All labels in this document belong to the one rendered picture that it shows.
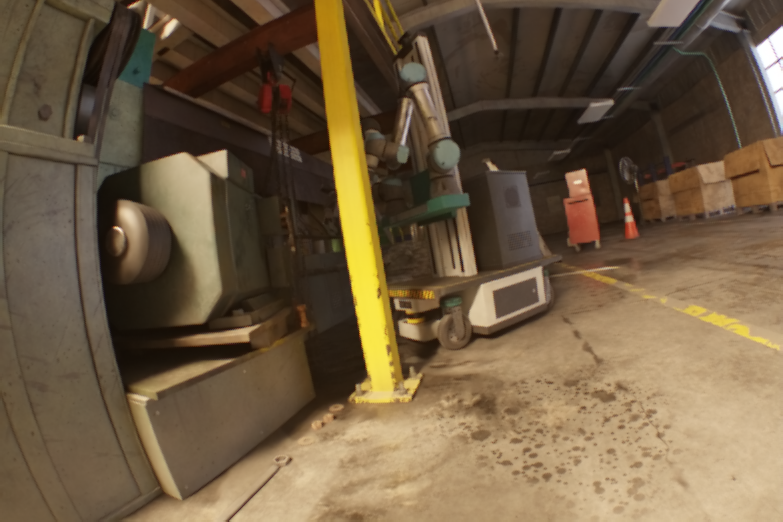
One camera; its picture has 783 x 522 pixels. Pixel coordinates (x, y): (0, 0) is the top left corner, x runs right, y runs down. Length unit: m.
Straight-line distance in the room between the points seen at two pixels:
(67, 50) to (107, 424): 0.90
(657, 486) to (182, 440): 0.98
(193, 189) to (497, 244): 1.43
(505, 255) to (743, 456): 1.46
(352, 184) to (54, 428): 1.12
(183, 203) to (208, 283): 0.21
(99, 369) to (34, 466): 0.28
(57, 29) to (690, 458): 1.71
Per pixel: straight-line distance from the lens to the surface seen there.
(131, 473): 0.94
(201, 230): 0.88
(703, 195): 8.00
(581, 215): 5.48
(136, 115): 1.80
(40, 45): 1.04
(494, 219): 1.79
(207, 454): 0.95
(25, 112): 0.95
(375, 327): 1.19
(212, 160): 1.06
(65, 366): 0.83
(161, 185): 0.97
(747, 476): 0.77
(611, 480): 0.75
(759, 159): 6.49
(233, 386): 1.00
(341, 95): 1.31
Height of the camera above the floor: 0.50
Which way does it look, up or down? 4 degrees up
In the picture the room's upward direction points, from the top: 10 degrees counter-clockwise
